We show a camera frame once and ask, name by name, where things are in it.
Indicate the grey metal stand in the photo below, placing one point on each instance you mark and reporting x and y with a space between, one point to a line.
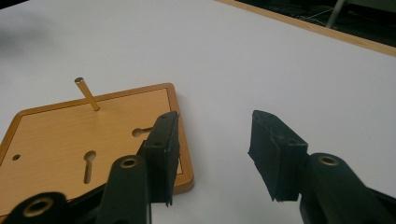
334 14

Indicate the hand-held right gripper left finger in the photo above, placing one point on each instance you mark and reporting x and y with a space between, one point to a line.
162 155

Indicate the wooden peg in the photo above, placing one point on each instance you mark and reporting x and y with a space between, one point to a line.
88 95

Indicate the wooden picture frame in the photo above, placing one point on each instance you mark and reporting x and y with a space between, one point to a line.
62 137

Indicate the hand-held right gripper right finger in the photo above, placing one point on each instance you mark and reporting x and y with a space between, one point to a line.
277 158

